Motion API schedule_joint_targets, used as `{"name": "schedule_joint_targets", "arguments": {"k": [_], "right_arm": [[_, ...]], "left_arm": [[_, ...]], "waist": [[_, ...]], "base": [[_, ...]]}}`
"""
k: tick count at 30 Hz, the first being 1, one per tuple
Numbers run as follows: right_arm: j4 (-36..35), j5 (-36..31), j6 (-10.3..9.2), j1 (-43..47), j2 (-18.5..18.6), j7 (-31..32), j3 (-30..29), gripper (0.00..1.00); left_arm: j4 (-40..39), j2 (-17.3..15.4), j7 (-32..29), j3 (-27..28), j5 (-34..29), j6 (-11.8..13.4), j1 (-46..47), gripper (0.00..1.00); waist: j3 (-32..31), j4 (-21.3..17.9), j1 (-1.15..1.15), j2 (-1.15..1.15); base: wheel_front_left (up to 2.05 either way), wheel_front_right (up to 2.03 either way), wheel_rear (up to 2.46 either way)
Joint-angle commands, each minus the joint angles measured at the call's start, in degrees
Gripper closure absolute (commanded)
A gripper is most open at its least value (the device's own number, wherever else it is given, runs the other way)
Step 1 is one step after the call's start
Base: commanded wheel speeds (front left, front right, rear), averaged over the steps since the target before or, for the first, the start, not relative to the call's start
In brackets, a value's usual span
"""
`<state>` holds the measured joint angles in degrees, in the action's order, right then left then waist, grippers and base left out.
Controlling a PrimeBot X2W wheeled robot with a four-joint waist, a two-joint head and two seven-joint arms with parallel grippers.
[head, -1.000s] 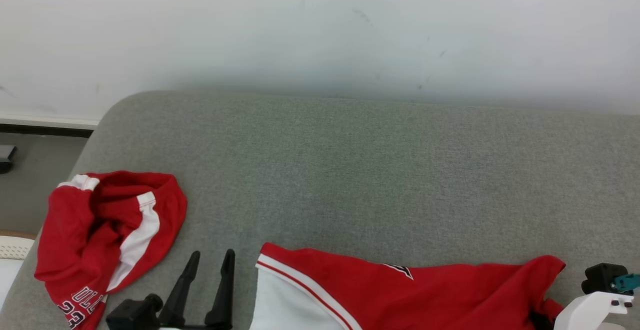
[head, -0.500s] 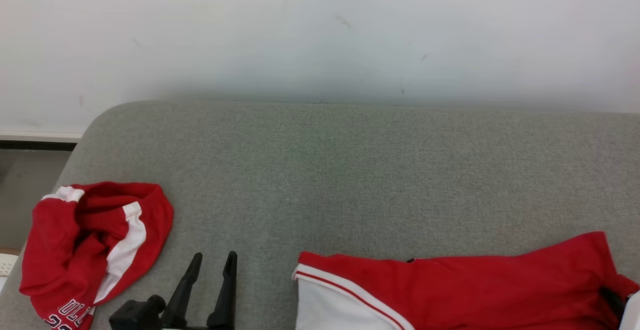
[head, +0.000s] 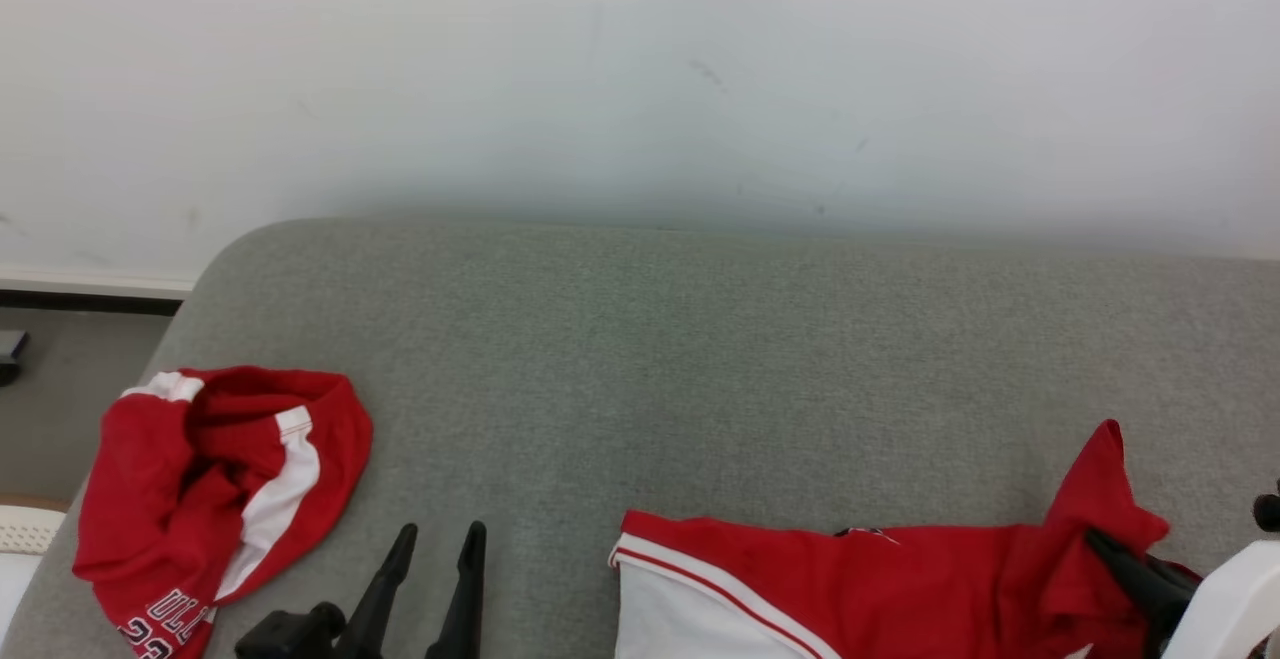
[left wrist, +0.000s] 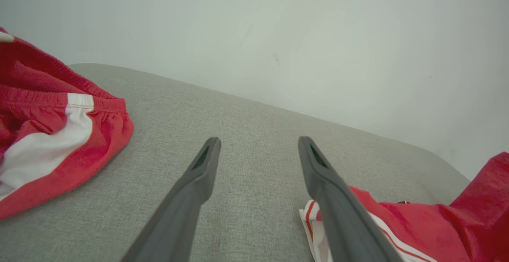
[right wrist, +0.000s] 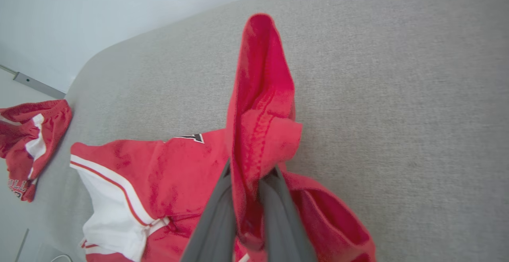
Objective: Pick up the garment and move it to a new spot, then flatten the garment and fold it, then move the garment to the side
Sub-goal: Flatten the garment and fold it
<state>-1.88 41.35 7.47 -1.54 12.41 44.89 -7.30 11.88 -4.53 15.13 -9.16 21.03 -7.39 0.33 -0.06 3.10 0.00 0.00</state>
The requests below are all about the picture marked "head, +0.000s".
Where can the red shirt with white sleeves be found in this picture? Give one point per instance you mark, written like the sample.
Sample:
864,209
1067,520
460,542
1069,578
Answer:
950,579

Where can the small black floor object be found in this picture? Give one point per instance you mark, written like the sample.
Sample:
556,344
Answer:
10,354

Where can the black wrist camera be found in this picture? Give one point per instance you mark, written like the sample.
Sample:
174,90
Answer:
290,634
1270,512

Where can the grey fabric sofa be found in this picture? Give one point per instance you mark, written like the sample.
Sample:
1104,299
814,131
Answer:
650,369

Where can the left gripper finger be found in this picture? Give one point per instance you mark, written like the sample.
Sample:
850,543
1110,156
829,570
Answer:
465,599
380,589

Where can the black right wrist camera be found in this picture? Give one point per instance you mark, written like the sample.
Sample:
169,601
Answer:
1270,512

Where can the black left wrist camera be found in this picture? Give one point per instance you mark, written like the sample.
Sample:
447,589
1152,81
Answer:
290,634

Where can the red shorts with white stripe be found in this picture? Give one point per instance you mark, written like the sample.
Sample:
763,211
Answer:
160,479

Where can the white and black baseboard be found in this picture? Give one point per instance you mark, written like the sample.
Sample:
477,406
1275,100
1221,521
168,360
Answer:
90,289

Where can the white laundry basket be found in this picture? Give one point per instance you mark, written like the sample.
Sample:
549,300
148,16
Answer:
25,539

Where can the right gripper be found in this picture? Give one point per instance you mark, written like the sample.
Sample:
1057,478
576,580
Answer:
1235,604

